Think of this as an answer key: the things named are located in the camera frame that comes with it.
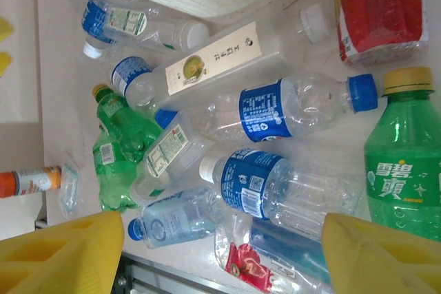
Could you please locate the green soda bottle gold cap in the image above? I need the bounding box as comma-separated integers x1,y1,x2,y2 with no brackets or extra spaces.
363,65,441,244

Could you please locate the clear bottle red flower label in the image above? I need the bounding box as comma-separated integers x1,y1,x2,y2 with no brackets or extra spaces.
213,209,337,294

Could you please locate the large bottle red yellow label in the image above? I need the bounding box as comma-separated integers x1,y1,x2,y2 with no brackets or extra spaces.
331,0,431,69

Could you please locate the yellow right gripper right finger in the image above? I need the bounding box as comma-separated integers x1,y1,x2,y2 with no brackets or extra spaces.
321,213,441,294

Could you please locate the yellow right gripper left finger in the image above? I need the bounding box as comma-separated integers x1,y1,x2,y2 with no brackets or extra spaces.
0,210,125,294

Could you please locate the orange and white bottle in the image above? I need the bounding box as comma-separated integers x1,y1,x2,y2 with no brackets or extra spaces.
0,165,63,199

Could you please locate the clear plastic wrapper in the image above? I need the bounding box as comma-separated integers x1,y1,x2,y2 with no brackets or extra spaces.
56,164,83,218

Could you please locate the clear bottle rounded green-white label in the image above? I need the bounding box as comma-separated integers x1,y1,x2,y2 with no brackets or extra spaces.
103,6,211,54

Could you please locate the clear bottle dark blue label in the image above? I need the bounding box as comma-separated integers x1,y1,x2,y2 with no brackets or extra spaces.
80,0,142,45

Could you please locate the clear bottle pale blue label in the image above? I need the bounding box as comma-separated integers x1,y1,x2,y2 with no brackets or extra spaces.
127,185,227,249

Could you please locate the aluminium table rail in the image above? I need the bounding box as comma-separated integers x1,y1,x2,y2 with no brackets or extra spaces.
116,251,331,294

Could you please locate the square clear bottle cream label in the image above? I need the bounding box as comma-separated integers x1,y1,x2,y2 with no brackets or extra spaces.
153,3,332,113

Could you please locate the clear bottle white green label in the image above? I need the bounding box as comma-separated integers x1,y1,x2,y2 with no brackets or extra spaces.
132,109,216,207

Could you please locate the crushed green bottle yellow cap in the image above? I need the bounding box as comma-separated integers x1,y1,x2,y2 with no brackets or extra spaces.
91,83,165,211

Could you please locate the clear bottle blue label white cap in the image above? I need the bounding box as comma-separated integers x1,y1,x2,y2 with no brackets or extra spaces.
198,148,365,238

